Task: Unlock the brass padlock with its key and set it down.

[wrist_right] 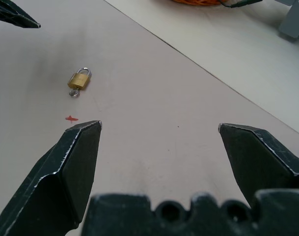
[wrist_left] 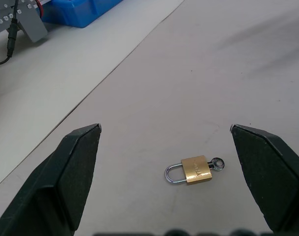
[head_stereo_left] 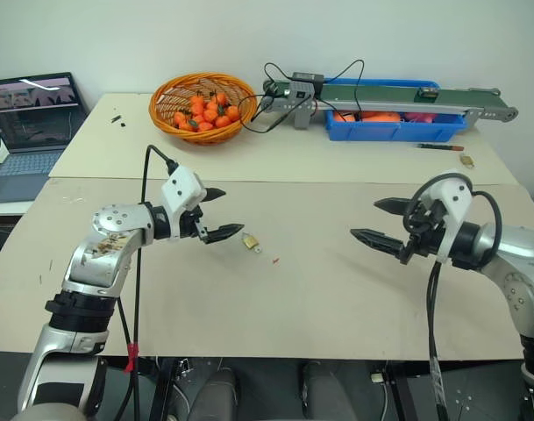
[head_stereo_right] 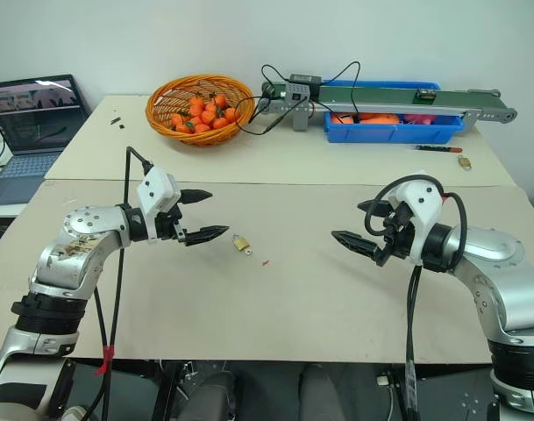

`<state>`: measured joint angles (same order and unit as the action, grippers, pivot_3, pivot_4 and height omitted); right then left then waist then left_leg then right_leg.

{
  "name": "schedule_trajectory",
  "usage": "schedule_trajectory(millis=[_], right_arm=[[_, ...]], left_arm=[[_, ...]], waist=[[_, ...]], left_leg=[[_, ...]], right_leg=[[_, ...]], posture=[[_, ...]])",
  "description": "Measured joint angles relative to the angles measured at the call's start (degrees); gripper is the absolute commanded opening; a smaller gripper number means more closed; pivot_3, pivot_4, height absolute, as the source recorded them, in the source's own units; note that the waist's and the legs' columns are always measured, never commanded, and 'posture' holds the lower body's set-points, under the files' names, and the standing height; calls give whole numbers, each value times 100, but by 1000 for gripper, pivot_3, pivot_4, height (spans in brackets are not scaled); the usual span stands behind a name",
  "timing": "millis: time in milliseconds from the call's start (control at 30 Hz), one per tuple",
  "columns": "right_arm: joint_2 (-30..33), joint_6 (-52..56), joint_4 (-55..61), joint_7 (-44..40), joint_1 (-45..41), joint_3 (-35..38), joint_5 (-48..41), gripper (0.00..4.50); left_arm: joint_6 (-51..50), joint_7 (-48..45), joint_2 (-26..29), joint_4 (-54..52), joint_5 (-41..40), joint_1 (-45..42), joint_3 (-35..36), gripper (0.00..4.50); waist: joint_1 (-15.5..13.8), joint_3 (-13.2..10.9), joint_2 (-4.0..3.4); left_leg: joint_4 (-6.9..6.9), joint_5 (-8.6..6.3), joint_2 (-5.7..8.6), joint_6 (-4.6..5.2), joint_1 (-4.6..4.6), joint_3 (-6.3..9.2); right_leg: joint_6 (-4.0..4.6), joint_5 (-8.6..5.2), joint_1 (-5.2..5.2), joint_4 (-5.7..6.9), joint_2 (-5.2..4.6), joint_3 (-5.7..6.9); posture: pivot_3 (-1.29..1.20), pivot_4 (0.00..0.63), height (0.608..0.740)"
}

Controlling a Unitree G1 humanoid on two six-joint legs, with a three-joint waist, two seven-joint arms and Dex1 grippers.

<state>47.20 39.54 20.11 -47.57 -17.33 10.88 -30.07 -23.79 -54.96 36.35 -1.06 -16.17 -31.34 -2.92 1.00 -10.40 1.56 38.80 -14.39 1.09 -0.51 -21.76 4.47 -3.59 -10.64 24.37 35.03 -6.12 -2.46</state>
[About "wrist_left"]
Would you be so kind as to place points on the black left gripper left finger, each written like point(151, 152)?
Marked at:
point(48, 186)

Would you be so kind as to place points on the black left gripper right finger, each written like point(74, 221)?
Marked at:
point(269, 177)

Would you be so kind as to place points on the small silver key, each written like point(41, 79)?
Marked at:
point(214, 164)

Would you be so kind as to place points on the brass padlock with steel shackle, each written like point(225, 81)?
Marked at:
point(197, 169)

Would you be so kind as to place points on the blue plastic bin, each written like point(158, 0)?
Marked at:
point(73, 12)

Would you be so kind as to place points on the grey perforated metal bracket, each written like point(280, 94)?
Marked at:
point(32, 23)

